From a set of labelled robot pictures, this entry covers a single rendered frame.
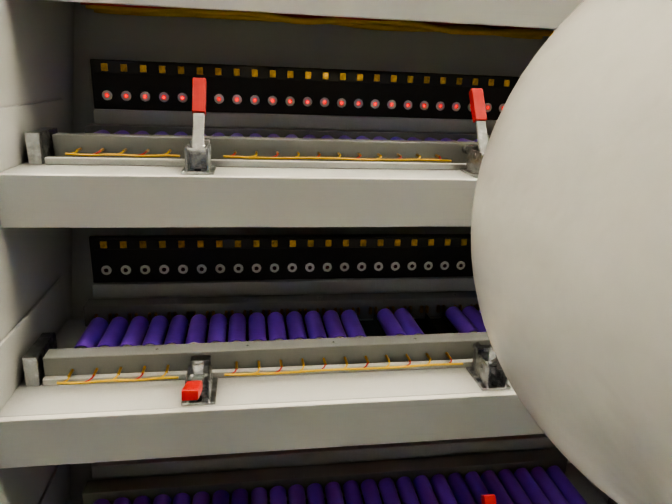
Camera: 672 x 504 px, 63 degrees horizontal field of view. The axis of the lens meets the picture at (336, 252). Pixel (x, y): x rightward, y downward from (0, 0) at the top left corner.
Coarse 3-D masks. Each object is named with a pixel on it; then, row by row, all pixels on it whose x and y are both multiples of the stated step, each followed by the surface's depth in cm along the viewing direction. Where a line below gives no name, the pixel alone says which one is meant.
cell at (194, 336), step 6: (192, 318) 58; (198, 318) 58; (204, 318) 59; (192, 324) 57; (198, 324) 57; (204, 324) 57; (192, 330) 55; (198, 330) 55; (204, 330) 56; (192, 336) 54; (198, 336) 54; (204, 336) 55; (186, 342) 53; (192, 342) 53; (198, 342) 53; (204, 342) 55
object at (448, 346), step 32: (64, 352) 49; (96, 352) 49; (128, 352) 50; (160, 352) 50; (192, 352) 50; (224, 352) 51; (256, 352) 51; (288, 352) 52; (320, 352) 52; (352, 352) 53; (384, 352) 53; (416, 352) 54; (448, 352) 55
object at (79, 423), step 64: (64, 320) 60; (0, 384) 45; (128, 384) 49; (256, 384) 50; (320, 384) 50; (384, 384) 51; (448, 384) 51; (0, 448) 44; (64, 448) 45; (128, 448) 46; (192, 448) 47; (256, 448) 48
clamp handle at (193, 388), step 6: (198, 366) 47; (198, 372) 47; (192, 378) 46; (198, 378) 46; (204, 378) 47; (186, 384) 42; (192, 384) 42; (198, 384) 42; (186, 390) 40; (192, 390) 40; (198, 390) 40; (186, 396) 40; (192, 396) 40; (198, 396) 40
